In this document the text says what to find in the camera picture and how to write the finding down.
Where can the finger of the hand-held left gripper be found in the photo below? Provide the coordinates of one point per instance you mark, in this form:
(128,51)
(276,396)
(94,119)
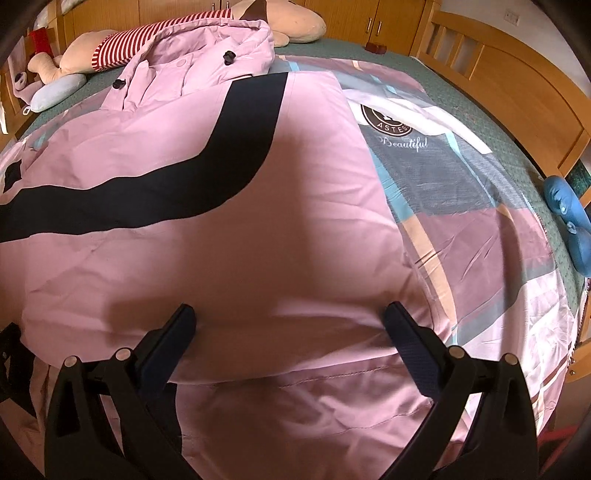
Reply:
(11,369)

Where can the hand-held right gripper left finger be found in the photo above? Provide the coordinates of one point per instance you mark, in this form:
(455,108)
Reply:
(162,355)

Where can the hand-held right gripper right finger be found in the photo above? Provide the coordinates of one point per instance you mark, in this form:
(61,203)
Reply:
(411,346)

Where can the pink jacket with black stripe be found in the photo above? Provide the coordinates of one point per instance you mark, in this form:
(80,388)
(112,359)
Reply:
(207,221)

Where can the printed patchwork duvet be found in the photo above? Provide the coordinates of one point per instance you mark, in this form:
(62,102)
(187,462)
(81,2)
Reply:
(461,221)

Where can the blue plush toy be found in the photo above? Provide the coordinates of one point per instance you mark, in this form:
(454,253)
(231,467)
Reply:
(565,203)

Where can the green bed sheet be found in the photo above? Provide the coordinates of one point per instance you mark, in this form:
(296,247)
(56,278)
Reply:
(466,87)

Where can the blue-grey small pillow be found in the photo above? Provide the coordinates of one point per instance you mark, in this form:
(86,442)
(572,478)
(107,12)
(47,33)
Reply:
(57,91)

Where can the pink plush toy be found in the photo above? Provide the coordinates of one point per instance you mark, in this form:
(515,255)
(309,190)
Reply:
(22,85)

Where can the wooden bed headboard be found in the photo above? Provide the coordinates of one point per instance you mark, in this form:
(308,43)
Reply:
(521,78)

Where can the small dark red box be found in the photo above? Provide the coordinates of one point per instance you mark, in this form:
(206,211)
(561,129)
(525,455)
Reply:
(375,47)

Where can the beige plush toy striped shirt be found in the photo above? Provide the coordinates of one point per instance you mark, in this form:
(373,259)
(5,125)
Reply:
(78,54)

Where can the wooden wardrobe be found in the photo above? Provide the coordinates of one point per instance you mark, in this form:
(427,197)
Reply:
(392,21)

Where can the red cloth item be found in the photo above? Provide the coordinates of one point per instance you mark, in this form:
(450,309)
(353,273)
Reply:
(40,41)

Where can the white wall socket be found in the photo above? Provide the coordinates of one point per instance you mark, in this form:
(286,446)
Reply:
(511,18)

